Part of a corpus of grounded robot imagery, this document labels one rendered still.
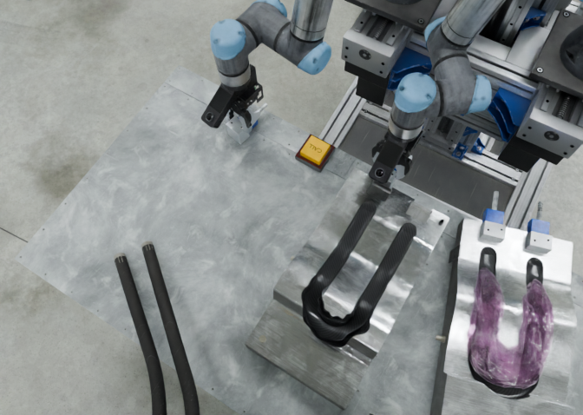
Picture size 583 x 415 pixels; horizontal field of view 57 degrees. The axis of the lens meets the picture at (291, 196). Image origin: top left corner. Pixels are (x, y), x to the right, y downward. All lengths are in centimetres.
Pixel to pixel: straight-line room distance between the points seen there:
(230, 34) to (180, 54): 157
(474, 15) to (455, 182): 111
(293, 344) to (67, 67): 200
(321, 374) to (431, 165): 116
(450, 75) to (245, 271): 66
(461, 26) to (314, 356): 76
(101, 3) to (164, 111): 155
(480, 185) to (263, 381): 123
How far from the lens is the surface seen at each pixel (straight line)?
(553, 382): 133
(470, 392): 123
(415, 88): 110
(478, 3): 112
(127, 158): 153
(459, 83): 115
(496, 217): 139
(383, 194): 135
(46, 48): 297
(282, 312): 125
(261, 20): 122
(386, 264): 127
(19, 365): 236
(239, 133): 144
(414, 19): 143
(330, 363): 124
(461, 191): 214
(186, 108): 157
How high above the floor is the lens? 209
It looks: 66 degrees down
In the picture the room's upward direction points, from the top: 3 degrees counter-clockwise
